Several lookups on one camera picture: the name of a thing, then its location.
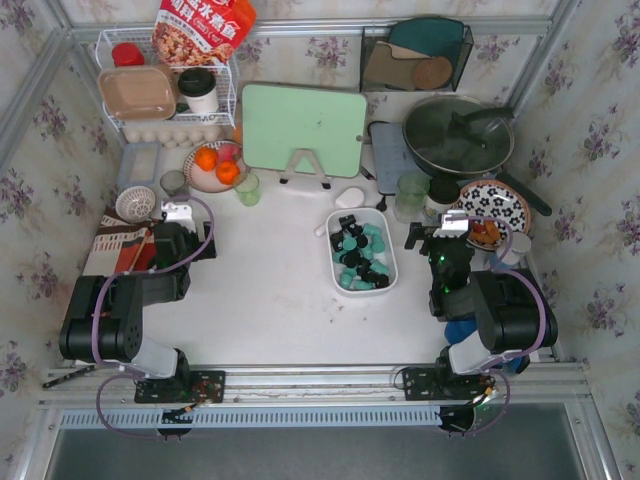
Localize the floral patterned plate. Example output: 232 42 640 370
454 180 531 251

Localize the orange tangerine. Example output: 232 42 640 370
215 161 241 185
194 146 218 172

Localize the striped red placemat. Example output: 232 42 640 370
82 207 157 277

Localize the grey blue board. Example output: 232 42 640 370
368 121 420 195

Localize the red toy sausage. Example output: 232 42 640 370
471 222 487 234

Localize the orange tangerine right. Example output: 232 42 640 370
215 161 241 185

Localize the egg carton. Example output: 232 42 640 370
123 125 231 148

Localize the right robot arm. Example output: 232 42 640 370
405 222 558 376

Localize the plate with fruit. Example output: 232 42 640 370
182 140 249 193

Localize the black frying pan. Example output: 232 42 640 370
402 95 552 217

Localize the small green glass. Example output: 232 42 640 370
234 172 261 207

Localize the orange toy food piece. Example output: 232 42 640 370
483 220 502 244

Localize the white bottle blue label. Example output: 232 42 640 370
489 232 531 270

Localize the orange tangerine left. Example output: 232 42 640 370
194 146 218 172

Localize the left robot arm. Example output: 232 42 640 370
59 221 217 380

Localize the green cutting board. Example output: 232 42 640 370
241 84 367 178

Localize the white round strainer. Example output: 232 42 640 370
115 186 156 223

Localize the grey glass cup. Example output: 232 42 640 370
160 170 190 198

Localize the white storage basket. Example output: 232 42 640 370
325 207 399 297

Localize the black power plug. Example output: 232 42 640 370
375 195 388 212

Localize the white plastic scoop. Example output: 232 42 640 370
329 187 365 215

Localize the white cup black lid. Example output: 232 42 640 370
423 177 460 221

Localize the clear blue-rim container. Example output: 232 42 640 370
116 142 161 190

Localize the green plastic tumbler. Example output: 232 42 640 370
393 172 431 224

